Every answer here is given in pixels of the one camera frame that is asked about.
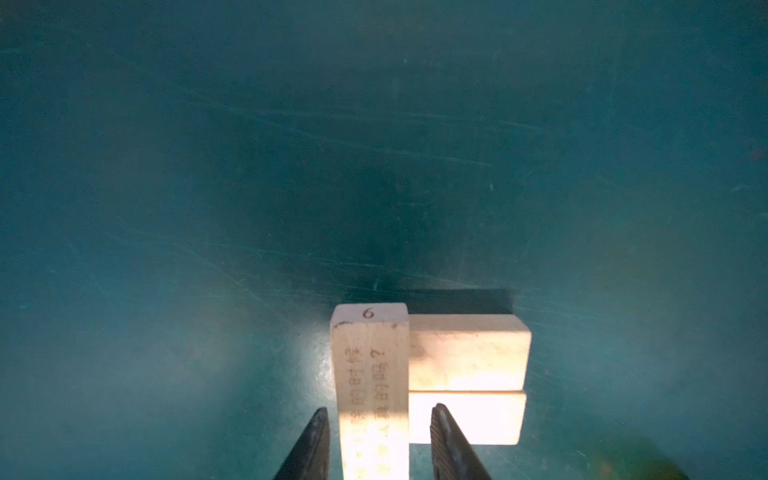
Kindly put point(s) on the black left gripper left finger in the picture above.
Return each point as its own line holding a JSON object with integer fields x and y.
{"x": 309, "y": 457}

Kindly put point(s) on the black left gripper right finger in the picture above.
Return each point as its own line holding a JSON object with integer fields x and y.
{"x": 453, "y": 457}

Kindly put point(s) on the wooden block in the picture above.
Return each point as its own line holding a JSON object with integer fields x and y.
{"x": 468, "y": 352}
{"x": 370, "y": 346}
{"x": 485, "y": 418}

